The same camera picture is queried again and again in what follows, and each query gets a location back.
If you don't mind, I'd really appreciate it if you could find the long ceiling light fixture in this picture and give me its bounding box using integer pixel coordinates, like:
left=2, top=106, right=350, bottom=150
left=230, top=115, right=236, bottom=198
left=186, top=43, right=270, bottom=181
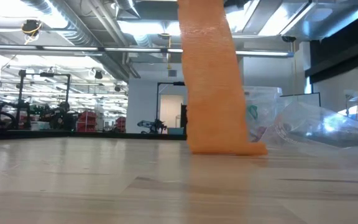
left=0, top=44, right=295, bottom=59

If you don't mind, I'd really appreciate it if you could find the white partition board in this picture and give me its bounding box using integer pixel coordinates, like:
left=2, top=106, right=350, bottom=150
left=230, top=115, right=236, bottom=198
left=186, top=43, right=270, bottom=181
left=280, top=92, right=322, bottom=108

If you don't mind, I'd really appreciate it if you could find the black cabinet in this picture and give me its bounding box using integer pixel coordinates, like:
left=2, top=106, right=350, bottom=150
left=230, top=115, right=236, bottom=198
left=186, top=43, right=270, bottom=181
left=180, top=104, right=188, bottom=135

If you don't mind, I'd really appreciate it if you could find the thin black gantry frame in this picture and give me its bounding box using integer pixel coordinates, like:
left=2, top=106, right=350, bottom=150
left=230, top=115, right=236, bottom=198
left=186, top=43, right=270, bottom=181
left=156, top=81, right=186, bottom=134

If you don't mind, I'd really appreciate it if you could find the person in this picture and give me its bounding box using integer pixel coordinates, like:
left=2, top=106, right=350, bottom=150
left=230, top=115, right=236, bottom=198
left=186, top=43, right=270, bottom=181
left=56, top=101, right=76, bottom=131

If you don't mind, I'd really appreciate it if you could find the clear plastic storage container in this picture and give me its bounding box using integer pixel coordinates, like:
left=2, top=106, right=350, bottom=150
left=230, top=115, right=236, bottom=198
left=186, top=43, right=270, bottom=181
left=242, top=86, right=283, bottom=142

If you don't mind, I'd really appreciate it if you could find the clear plastic zip bag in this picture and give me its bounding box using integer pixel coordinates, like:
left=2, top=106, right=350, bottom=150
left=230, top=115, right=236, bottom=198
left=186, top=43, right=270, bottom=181
left=260, top=101, right=358, bottom=157

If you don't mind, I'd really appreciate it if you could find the teal box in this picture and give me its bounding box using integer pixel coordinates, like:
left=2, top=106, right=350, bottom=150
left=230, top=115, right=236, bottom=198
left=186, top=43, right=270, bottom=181
left=167, top=126, right=185, bottom=135

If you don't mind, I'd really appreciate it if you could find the black aluminium table frame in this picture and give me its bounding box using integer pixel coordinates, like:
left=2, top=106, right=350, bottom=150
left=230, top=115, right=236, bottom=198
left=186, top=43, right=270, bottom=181
left=0, top=129, right=188, bottom=141

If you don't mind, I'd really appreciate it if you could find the ceiling device with yellow cable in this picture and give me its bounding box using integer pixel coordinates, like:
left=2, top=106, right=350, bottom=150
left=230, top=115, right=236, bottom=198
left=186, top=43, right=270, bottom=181
left=21, top=19, right=43, bottom=45

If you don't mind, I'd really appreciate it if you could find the green bandage roll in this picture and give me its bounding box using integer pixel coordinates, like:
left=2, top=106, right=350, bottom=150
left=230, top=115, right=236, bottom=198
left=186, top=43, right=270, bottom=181
left=246, top=105, right=259, bottom=120

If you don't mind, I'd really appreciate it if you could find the orange elastic bandage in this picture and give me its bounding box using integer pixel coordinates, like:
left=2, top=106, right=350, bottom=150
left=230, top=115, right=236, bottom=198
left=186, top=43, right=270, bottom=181
left=177, top=0, right=269, bottom=156

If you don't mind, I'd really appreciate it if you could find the red shelf cart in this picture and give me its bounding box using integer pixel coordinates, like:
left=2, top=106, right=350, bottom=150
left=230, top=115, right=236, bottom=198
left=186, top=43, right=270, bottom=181
left=76, top=110, right=98, bottom=133
left=115, top=116, right=127, bottom=133

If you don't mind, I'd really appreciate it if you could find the black robot rig gantry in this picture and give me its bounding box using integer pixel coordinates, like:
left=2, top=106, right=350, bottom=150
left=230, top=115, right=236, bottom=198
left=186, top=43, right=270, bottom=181
left=16, top=70, right=71, bottom=130

